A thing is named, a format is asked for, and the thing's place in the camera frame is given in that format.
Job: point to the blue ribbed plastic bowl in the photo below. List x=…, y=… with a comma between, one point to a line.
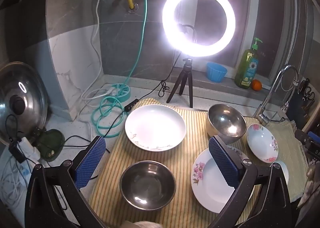
x=216, y=72

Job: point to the large pink floral plate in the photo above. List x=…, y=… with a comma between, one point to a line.
x=202, y=178

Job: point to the black scissors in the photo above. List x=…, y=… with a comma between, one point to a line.
x=309, y=96

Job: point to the black mini tripod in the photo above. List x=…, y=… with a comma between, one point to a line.
x=186, y=70

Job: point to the dark knife block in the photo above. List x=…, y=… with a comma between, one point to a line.
x=297, y=103

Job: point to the small steel bowl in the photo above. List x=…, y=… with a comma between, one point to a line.
x=147, y=183

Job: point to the black power adapter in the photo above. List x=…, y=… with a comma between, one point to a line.
x=16, y=153

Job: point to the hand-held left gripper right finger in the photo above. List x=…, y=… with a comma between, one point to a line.
x=222, y=165

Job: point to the orange fruit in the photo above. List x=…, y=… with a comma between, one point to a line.
x=256, y=85

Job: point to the green dish soap bottle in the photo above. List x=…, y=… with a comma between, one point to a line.
x=246, y=70

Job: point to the yellow striped towel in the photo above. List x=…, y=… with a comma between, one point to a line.
x=190, y=123

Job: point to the dark green plastic object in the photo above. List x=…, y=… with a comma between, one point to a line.
x=50, y=143

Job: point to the steel pot lid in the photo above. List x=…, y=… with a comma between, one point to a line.
x=30, y=87

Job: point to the steel bowl with gold outside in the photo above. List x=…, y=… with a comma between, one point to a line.
x=225, y=120

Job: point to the small floral dish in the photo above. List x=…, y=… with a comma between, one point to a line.
x=261, y=143

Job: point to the white plate with leaf print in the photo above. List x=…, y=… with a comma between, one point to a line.
x=155, y=125

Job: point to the chrome kitchen faucet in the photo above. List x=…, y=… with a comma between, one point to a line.
x=272, y=87

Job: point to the teal round power strip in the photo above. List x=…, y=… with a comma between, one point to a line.
x=123, y=95

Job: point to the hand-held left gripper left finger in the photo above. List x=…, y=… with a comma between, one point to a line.
x=91, y=164

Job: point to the person's right hand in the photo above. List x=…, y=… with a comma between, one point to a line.
x=311, y=178

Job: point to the white charger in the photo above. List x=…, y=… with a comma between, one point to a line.
x=28, y=148

